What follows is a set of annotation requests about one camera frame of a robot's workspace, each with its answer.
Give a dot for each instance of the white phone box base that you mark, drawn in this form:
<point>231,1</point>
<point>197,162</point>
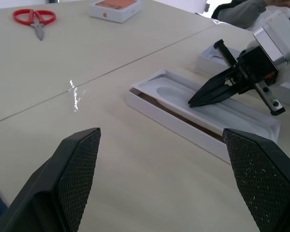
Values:
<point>159,114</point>

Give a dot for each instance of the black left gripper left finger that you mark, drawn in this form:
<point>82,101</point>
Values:
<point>50,183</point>

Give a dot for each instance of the white phone box lid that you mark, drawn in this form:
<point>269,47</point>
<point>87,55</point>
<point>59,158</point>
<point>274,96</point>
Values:
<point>207,60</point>

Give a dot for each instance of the white moulded insert tray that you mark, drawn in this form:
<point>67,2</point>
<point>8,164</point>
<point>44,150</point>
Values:
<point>207,113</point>

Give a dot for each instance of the person in grey jacket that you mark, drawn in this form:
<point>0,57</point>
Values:
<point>241,12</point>

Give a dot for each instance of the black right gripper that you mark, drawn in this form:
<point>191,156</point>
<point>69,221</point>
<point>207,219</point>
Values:
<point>256,62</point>

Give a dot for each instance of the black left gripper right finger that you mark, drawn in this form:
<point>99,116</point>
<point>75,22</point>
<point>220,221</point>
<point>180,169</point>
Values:
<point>265,178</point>

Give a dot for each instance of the small white orange-topped box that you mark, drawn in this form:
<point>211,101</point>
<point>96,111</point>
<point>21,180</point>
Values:
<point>111,12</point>

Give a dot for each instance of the clear plastic film scrap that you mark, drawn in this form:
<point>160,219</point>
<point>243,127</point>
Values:
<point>75,96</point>

